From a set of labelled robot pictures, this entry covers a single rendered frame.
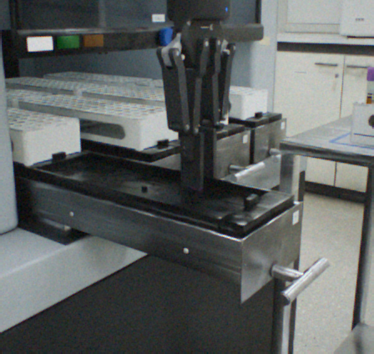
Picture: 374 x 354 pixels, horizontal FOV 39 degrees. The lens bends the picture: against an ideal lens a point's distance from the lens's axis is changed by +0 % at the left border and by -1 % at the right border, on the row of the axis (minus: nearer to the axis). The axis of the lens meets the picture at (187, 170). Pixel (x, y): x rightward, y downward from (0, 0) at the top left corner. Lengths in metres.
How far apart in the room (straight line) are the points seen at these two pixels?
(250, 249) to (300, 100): 2.57
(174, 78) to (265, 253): 0.21
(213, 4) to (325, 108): 2.44
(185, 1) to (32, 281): 0.37
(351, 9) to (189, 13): 2.38
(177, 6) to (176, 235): 0.25
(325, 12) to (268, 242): 3.17
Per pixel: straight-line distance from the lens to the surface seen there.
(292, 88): 3.08
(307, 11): 3.72
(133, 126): 0.80
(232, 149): 0.94
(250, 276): 0.54
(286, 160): 0.86
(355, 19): 2.94
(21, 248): 0.69
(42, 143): 0.75
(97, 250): 0.72
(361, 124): 0.86
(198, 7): 0.59
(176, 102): 0.60
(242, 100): 1.03
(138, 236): 0.59
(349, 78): 2.95
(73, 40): 0.72
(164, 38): 0.85
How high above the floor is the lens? 1.01
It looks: 16 degrees down
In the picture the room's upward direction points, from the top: straight up
